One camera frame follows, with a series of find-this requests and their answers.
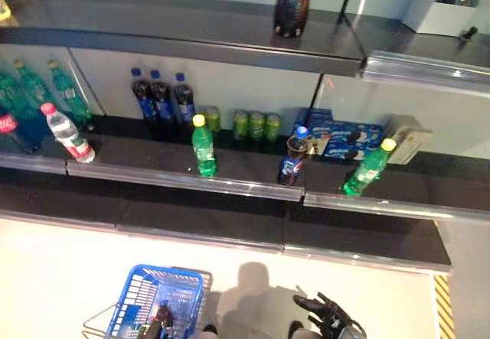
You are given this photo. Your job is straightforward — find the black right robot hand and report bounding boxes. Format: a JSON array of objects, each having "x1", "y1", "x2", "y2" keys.
[{"x1": 292, "y1": 292, "x2": 364, "y2": 339}]

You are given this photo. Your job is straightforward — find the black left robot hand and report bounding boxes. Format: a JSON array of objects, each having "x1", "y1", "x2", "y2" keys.
[{"x1": 144, "y1": 318, "x2": 165, "y2": 339}]

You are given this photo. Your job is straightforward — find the small pepsi cola bottle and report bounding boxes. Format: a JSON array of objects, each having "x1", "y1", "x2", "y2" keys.
[
  {"x1": 149, "y1": 70, "x2": 175, "y2": 133},
  {"x1": 152, "y1": 298, "x2": 175, "y2": 332},
  {"x1": 172, "y1": 72, "x2": 197, "y2": 125},
  {"x1": 130, "y1": 67, "x2": 155, "y2": 128},
  {"x1": 277, "y1": 125, "x2": 310, "y2": 186}
]

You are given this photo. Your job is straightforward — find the blue plastic shopping basket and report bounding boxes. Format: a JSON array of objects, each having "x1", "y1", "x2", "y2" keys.
[{"x1": 82, "y1": 264, "x2": 214, "y2": 339}]

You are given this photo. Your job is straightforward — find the green sprite bottle yellow cap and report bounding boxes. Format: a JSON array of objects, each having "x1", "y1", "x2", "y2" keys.
[
  {"x1": 13, "y1": 60, "x2": 51, "y2": 152},
  {"x1": 341, "y1": 138, "x2": 397, "y2": 197},
  {"x1": 47, "y1": 60, "x2": 94, "y2": 128},
  {"x1": 191, "y1": 114, "x2": 218, "y2": 178},
  {"x1": 0, "y1": 69, "x2": 22, "y2": 114}
]

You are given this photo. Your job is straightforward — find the silver right robot leg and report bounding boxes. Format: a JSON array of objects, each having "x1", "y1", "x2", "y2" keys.
[{"x1": 287, "y1": 319, "x2": 326, "y2": 339}]

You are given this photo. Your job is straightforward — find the black base shelf board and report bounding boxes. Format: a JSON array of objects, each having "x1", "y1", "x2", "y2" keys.
[
  {"x1": 113, "y1": 193, "x2": 287, "y2": 254},
  {"x1": 282, "y1": 210, "x2": 453, "y2": 275},
  {"x1": 0, "y1": 184, "x2": 118, "y2": 233}
]

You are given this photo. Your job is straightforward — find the yellow black hazard tape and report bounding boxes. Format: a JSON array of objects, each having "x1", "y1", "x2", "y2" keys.
[{"x1": 433, "y1": 273, "x2": 452, "y2": 339}]

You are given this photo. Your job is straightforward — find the blue oreo cookie box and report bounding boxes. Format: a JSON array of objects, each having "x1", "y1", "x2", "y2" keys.
[
  {"x1": 293, "y1": 107, "x2": 334, "y2": 135},
  {"x1": 309, "y1": 120, "x2": 385, "y2": 163}
]

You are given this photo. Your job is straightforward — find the beige cardboard box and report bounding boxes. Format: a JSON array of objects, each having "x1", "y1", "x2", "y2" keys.
[{"x1": 384, "y1": 113, "x2": 434, "y2": 165}]

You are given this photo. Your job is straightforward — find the clear water bottle red label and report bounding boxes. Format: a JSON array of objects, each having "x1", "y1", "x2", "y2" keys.
[{"x1": 40, "y1": 103, "x2": 96, "y2": 164}]

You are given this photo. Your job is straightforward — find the white shelf back panel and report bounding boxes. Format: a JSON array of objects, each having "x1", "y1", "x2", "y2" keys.
[
  {"x1": 317, "y1": 74, "x2": 490, "y2": 164},
  {"x1": 68, "y1": 46, "x2": 322, "y2": 125}
]

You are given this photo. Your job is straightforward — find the small coca cola bottle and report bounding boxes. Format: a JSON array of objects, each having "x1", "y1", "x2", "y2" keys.
[{"x1": 0, "y1": 111, "x2": 20, "y2": 152}]

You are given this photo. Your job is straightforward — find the black high shelf board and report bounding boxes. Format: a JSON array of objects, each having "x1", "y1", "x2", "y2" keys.
[
  {"x1": 358, "y1": 17, "x2": 490, "y2": 97},
  {"x1": 0, "y1": 0, "x2": 367, "y2": 79}
]

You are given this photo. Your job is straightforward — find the green Sprite bottles group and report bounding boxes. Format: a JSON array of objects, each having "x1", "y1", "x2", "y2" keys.
[{"x1": 0, "y1": 43, "x2": 104, "y2": 116}]

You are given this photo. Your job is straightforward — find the large pepsi cola bottle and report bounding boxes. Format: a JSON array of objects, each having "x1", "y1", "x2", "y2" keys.
[{"x1": 273, "y1": 0, "x2": 317, "y2": 39}]

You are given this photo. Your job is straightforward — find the white open box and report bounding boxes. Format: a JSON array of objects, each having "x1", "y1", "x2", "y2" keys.
[{"x1": 401, "y1": 0, "x2": 490, "y2": 36}]

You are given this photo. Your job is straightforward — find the black stand pole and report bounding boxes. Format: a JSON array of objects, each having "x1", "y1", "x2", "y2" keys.
[{"x1": 335, "y1": 0, "x2": 369, "y2": 67}]

